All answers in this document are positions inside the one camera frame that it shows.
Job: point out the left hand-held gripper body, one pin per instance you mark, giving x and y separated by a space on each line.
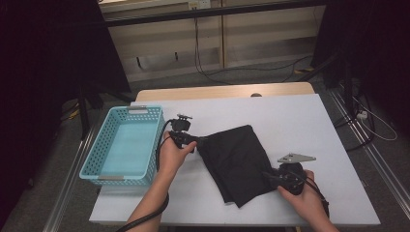
182 137

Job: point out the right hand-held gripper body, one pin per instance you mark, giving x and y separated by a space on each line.
291 177

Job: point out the black shorts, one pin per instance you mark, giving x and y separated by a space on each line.
235 161

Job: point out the light blue plastic basket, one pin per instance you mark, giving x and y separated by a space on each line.
129 145

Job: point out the person's left hand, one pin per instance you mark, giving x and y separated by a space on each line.
170 161

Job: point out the person's right hand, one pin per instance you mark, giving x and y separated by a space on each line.
306 203

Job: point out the light wooden table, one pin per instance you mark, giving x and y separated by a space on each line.
193 92

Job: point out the white power plug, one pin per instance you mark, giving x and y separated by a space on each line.
362 115

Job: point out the black metal stand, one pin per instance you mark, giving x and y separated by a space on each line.
84 109
346 80

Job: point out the yellow floor tape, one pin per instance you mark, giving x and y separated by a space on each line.
73 113
304 70

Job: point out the beige wooden cabinet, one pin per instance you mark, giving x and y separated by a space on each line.
264 32

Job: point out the black horizontal metal bar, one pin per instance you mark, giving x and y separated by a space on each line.
209 13

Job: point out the large black curtain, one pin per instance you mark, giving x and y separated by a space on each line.
374 48
38 64

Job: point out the aluminium floor rail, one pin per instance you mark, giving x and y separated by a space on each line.
67 187
380 161

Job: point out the white wall socket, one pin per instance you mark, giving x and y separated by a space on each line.
199 4

